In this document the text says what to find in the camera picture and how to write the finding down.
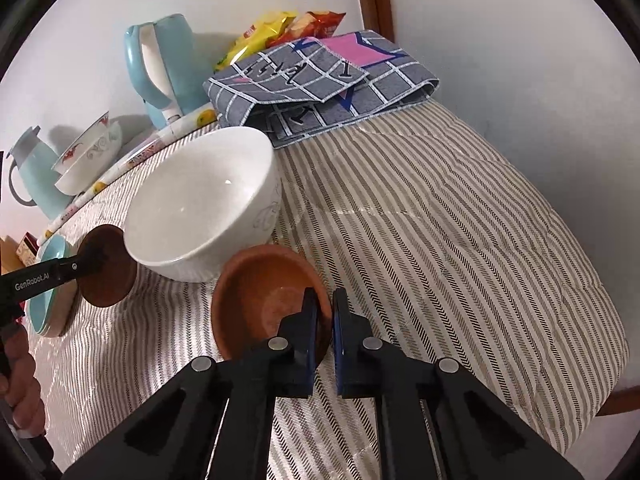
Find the striped quilted table cover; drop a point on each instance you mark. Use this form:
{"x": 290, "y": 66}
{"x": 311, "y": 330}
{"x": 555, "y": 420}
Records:
{"x": 425, "y": 260}

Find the rolled fruit print mat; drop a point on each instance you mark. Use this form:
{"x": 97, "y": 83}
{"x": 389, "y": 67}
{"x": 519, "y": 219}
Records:
{"x": 150, "y": 147}

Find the grey checked folded cloth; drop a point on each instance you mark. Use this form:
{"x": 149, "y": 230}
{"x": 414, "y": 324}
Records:
{"x": 300, "y": 75}

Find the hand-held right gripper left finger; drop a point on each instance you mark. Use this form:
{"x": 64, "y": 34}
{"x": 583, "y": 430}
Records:
{"x": 311, "y": 332}

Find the brown paper bag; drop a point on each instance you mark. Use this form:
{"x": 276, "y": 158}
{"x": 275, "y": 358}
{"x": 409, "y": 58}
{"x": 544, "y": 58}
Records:
{"x": 7, "y": 257}

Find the blue square plate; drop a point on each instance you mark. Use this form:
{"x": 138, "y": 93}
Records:
{"x": 46, "y": 305}

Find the small brown bowl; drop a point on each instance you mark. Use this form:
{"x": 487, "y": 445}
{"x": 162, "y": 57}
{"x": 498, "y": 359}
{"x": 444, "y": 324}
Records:
{"x": 112, "y": 285}
{"x": 260, "y": 290}

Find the brown wooden door frame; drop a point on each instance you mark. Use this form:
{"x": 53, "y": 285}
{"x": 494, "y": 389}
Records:
{"x": 375, "y": 0}

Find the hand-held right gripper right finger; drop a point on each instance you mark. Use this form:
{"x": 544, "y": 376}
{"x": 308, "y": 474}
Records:
{"x": 340, "y": 332}

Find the white bowl with line pattern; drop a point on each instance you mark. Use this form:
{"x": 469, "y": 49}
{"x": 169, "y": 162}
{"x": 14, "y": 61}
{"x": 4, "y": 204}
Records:
{"x": 200, "y": 200}

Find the red snack bag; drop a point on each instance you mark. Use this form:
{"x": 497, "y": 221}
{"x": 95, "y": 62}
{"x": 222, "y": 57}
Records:
{"x": 320, "y": 22}

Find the patterned cardboard box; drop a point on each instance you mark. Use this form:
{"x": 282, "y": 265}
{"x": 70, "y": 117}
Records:
{"x": 27, "y": 250}

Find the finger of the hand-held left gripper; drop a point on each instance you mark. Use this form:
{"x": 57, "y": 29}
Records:
{"x": 90, "y": 262}

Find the person's left hand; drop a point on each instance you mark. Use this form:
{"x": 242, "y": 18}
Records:
{"x": 22, "y": 385}

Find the brown wooden table frame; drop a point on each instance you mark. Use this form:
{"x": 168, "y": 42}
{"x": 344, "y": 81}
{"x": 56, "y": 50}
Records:
{"x": 612, "y": 402}

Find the light blue electric kettle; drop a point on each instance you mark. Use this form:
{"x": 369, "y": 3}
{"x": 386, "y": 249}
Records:
{"x": 175, "y": 60}

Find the large white ceramic bowl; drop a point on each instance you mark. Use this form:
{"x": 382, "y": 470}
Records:
{"x": 85, "y": 179}

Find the yellow snack bag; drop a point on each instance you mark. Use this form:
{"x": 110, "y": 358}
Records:
{"x": 260, "y": 30}

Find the light blue thermos jug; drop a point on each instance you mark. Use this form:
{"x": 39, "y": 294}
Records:
{"x": 40, "y": 175}

